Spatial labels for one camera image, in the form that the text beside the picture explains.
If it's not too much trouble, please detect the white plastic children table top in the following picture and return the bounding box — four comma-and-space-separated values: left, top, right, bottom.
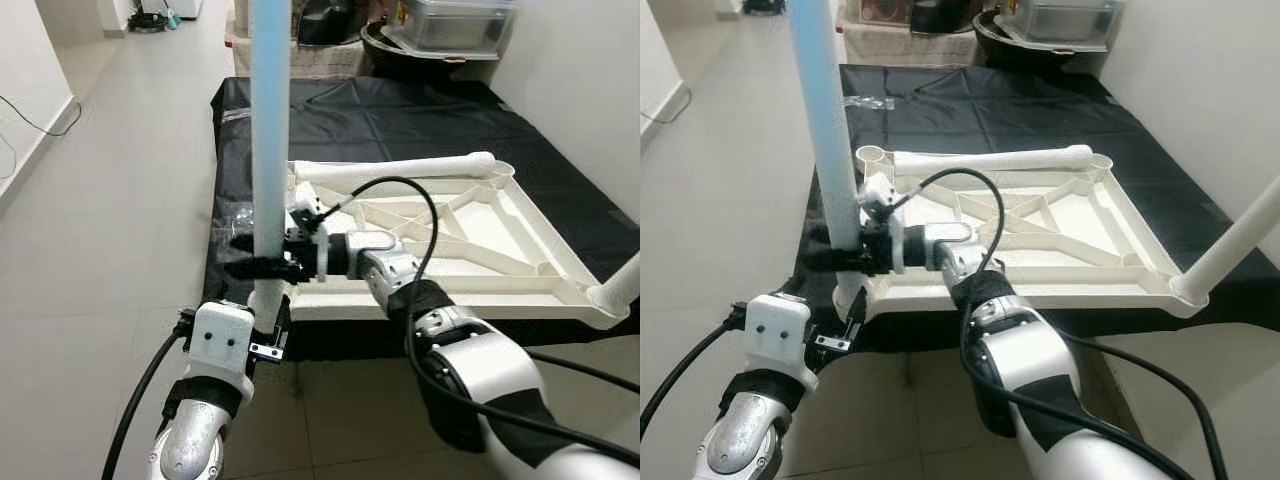
248, 158, 626, 331
855, 145, 1211, 321

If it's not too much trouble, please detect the clear tape cross patch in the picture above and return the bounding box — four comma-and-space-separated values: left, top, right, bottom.
225, 200, 259, 237

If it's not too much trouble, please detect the black tablecloth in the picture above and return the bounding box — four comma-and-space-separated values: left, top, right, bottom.
790, 65, 1280, 353
205, 78, 640, 363

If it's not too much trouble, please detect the beige low platform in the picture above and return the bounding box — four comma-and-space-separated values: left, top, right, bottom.
230, 40, 371, 81
845, 28, 981, 69

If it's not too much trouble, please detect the black round basin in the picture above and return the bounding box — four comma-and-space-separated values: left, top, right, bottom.
975, 10, 1111, 73
360, 20, 501, 83

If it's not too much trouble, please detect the black bag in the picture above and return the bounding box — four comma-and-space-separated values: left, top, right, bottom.
298, 0, 366, 46
908, 0, 976, 36

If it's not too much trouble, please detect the orange-lidded box with red print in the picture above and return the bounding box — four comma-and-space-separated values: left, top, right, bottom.
860, 0, 911, 26

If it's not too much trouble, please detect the clear plastic storage box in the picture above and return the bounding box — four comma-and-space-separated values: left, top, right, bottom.
385, 0, 516, 53
1000, 0, 1121, 46

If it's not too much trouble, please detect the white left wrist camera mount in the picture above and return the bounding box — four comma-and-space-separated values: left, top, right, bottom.
185, 300, 256, 379
745, 293, 813, 379

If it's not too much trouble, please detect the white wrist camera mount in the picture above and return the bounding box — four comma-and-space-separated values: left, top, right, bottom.
288, 185, 331, 286
745, 293, 813, 379
185, 300, 256, 379
862, 172, 906, 276

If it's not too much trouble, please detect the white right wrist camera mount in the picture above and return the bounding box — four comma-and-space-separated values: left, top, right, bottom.
288, 185, 331, 286
862, 172, 906, 276

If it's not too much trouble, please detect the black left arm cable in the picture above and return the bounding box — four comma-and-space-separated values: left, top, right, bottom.
100, 315, 193, 480
640, 315, 751, 441

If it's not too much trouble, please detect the thin black floor cable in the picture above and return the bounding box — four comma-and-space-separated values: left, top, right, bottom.
640, 85, 693, 127
0, 95, 81, 137

